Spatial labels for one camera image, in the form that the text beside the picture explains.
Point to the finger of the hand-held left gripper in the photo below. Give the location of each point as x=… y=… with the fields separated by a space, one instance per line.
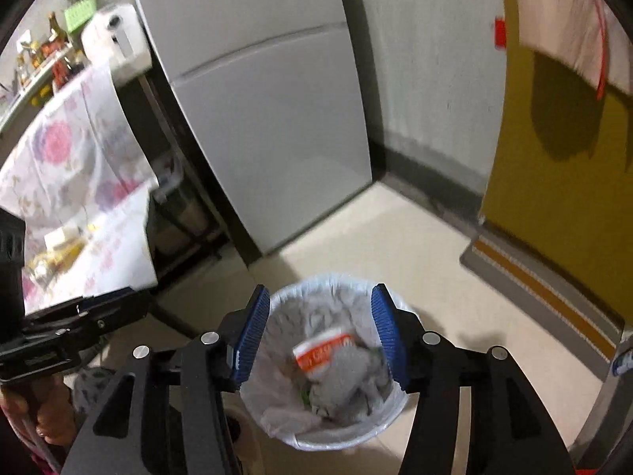
x=99 y=314

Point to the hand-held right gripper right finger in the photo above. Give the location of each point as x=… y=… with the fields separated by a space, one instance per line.
x=388 y=341

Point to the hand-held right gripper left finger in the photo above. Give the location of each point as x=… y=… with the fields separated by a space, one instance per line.
x=252 y=331

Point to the grey knitted cloth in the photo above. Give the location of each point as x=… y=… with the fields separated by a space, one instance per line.
x=346 y=378

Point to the orange paper bowl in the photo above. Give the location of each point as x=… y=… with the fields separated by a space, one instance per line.
x=316 y=354

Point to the trash bin with white bag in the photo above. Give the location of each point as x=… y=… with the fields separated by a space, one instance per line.
x=277 y=415

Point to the person's left hand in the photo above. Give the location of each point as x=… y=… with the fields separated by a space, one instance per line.
x=49 y=415

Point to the yellow wrapper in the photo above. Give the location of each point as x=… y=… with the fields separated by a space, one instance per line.
x=64 y=257

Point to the person's leopard print pants leg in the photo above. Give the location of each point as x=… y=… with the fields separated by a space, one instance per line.
x=91 y=386

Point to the floral printed cloth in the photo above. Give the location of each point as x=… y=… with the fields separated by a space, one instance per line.
x=54 y=148

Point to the clear plastic storage box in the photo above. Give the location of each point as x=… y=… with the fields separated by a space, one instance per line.
x=178 y=212

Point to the black metal rack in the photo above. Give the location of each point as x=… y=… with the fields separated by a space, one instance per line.
x=188 y=193

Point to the striped floor mat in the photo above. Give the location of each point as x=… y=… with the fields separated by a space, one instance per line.
x=544 y=287

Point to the grey refrigerator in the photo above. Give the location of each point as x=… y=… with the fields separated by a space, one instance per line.
x=272 y=133

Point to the red label jar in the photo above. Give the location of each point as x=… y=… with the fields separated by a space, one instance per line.
x=63 y=72

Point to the yellow door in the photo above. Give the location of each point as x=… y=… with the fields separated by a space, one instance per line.
x=559 y=183

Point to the white kitchen appliance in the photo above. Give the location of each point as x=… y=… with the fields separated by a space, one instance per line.
x=106 y=34

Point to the green plastic basket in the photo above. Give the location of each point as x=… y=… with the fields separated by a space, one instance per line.
x=79 y=16

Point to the pink towel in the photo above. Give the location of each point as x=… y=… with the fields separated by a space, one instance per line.
x=559 y=20

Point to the red wall sticker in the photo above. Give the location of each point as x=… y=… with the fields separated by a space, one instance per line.
x=500 y=33

